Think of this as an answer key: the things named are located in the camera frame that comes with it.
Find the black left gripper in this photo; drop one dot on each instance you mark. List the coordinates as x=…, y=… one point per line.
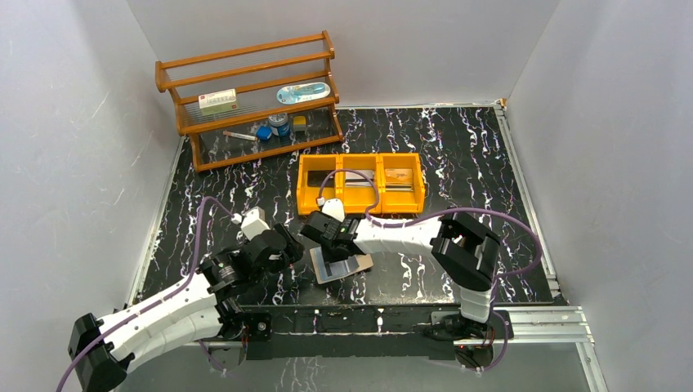
x=283, y=243

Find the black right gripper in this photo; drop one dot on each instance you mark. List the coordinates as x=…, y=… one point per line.
x=329, y=256

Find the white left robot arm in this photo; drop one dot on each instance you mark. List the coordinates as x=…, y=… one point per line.
x=201, y=306

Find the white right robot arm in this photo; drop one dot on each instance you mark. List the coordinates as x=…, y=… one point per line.
x=463, y=247

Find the silver credit card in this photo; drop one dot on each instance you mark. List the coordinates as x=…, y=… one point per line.
x=359, y=178

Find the black credit card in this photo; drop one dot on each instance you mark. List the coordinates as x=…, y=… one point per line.
x=315, y=178

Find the gold credit card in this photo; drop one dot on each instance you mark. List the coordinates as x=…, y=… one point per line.
x=399, y=179

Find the yellow three-compartment plastic bin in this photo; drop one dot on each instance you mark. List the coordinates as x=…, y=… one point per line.
x=355, y=200

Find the blue small container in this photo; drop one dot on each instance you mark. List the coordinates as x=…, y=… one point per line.
x=264, y=133

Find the yellow small box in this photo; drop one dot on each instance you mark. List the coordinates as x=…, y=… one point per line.
x=299, y=123

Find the white tube stick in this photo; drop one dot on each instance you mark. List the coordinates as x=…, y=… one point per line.
x=240, y=136

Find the round silver tin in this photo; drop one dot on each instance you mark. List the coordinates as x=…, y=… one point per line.
x=279, y=124

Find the oval blue blister pack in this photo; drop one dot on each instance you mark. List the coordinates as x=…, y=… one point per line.
x=295, y=94

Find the wooden shelf rack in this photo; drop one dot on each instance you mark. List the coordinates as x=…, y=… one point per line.
x=256, y=73

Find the white medicine box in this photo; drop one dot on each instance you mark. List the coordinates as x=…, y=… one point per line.
x=218, y=102

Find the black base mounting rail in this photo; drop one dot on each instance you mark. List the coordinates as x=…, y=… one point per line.
x=263, y=332

